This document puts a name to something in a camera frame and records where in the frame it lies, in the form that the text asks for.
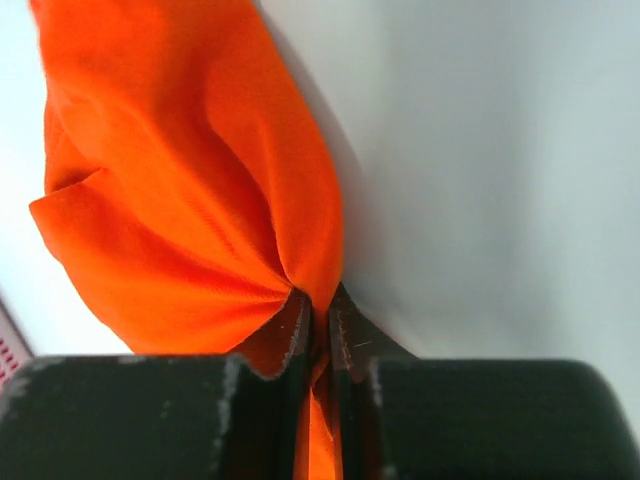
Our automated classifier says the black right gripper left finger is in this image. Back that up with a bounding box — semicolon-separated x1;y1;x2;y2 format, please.
1;291;312;479

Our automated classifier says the orange t shirt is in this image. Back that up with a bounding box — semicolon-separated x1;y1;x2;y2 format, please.
30;1;344;479

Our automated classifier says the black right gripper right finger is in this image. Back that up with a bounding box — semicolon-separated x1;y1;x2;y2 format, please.
328;287;638;479

